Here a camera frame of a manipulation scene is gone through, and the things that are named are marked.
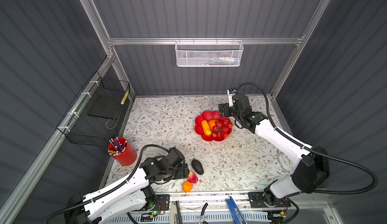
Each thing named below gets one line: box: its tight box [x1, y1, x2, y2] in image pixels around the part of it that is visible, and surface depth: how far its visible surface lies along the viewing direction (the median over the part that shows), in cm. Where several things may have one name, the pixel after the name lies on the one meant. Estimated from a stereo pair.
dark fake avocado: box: [191, 158, 205, 176], surface depth 84 cm
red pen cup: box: [107, 137, 138, 167], surface depth 80 cm
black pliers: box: [198, 202, 209, 224], surface depth 71 cm
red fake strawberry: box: [186, 171, 199, 184], surface depth 80 cm
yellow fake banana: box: [201, 120, 212, 136], surface depth 99 cm
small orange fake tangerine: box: [182, 181, 193, 193], surface depth 77 cm
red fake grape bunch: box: [212, 119, 234, 139], surface depth 94 cm
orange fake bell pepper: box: [208, 119, 217, 131], surface depth 99 cm
